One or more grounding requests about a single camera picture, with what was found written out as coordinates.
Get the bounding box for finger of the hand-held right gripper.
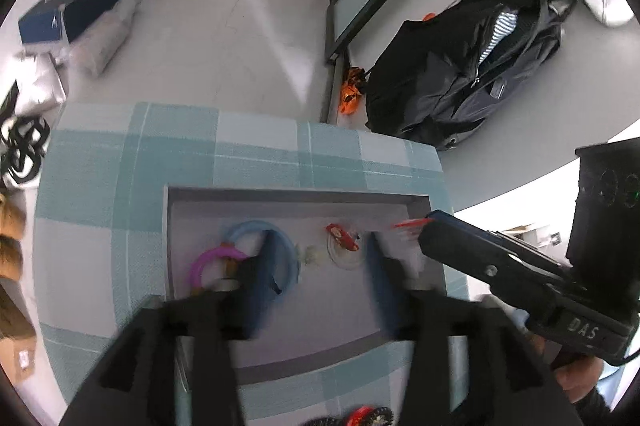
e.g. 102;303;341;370
427;210;576;279
417;223;568;314

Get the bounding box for black bead bracelet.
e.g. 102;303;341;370
300;406;396;426

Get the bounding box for clear bracelet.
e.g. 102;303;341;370
326;226;369;271

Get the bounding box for brown cardboard box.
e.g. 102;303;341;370
0;281;38;397

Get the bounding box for grey tray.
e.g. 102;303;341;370
162;185;448;387

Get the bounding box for teal plaid tablecloth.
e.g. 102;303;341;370
32;102;471;426

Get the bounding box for purple bracelet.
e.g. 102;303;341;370
187;243;248;299

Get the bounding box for red bracelet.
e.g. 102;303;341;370
345;406;376;426

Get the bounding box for orange plastic item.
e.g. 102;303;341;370
340;66;368;115

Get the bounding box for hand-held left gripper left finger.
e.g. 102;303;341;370
60;231;301;426

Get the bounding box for clear plastic bag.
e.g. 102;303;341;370
65;0;138;79

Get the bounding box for blue white striped cloth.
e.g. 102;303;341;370
477;6;518;66

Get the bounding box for dark blue shoebox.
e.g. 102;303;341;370
19;0;126;46

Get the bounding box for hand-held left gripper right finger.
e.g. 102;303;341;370
367;233;586;426

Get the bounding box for brown fuzzy item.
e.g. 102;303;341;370
0;193;27;239
0;236;24;281

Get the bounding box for light blue bracelet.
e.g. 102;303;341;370
223;220;301;291

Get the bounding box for red stick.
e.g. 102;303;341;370
392;217;431;237

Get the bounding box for grey plastic bag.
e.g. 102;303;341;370
0;50;67;113

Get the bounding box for person's right hand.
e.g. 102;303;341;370
532;336;608;407

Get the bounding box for black backpack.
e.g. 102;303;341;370
365;0;576;151

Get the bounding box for black cables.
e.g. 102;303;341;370
0;80;51;187

